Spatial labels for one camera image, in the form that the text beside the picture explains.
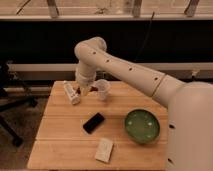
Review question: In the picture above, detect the red pepper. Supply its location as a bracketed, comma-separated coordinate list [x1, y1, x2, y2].
[76, 86, 98, 94]

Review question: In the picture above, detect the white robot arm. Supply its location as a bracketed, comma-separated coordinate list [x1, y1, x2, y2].
[74, 37, 213, 171]

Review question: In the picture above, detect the white tube bottle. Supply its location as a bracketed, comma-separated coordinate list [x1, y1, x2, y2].
[63, 81, 80, 105]

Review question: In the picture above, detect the black rectangular phone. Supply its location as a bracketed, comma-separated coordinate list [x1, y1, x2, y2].
[83, 113, 105, 134]

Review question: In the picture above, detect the green bowl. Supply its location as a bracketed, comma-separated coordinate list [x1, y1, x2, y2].
[124, 109, 160, 144]

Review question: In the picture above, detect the black office chair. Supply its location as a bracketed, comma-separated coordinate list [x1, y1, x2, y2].
[0, 61, 38, 148]

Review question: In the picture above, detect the black hanging cable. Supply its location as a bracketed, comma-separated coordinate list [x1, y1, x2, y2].
[134, 11, 156, 63]

